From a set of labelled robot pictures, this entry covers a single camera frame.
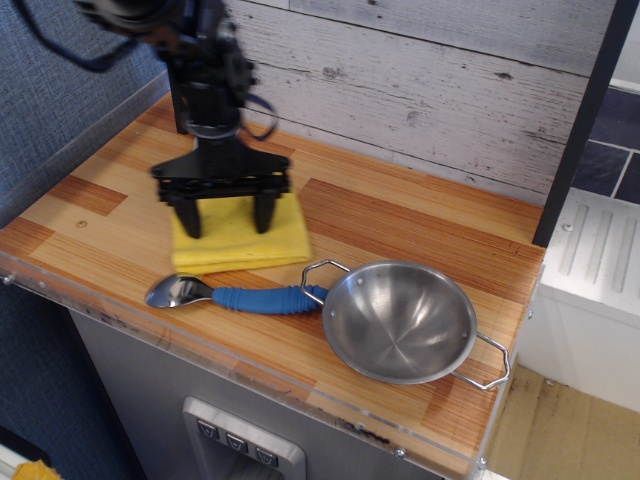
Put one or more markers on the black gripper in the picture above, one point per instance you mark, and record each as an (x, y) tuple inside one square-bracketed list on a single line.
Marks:
[(222, 169)]

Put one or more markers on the yellow towel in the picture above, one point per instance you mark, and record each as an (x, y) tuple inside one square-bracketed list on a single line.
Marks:
[(230, 242)]

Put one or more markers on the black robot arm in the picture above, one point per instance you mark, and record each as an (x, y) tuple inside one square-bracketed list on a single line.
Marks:
[(210, 81)]

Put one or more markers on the silver button control panel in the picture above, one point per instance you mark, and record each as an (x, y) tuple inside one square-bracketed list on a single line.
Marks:
[(228, 447)]

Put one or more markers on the yellow object bottom corner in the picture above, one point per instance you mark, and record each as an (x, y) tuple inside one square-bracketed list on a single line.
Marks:
[(35, 471)]

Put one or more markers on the blue handled metal spoon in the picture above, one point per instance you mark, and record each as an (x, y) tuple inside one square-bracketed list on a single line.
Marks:
[(180, 290)]

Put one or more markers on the steel two-handled bowl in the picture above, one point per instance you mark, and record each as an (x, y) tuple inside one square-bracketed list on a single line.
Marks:
[(402, 323)]

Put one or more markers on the right black vertical post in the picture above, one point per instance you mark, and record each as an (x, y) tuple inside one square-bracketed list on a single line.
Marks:
[(606, 61)]

